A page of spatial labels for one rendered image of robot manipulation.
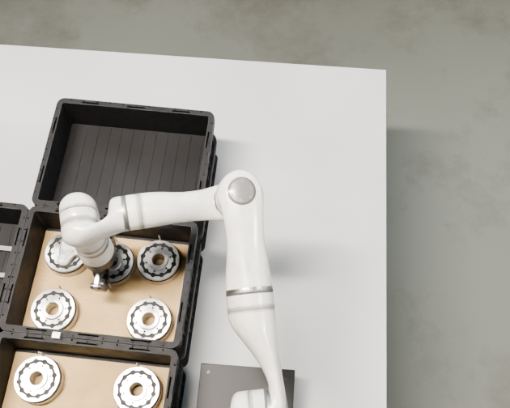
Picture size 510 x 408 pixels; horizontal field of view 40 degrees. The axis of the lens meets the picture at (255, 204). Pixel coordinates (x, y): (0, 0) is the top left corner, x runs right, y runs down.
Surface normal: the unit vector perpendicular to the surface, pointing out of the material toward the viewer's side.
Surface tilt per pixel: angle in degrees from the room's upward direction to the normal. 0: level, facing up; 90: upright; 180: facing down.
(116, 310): 0
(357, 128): 0
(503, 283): 0
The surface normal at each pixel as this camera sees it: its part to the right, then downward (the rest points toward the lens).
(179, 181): 0.00, -0.41
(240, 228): 0.00, -0.11
